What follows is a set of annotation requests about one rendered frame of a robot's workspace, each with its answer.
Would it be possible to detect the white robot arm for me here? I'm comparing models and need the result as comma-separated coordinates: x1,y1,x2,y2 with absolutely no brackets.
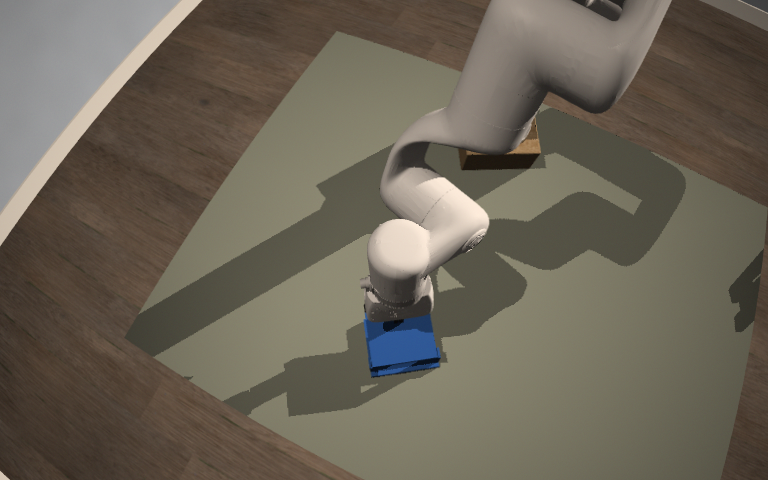
360,0,672,308

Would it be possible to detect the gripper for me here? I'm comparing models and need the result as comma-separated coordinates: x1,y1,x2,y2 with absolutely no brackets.
364,274,433,324

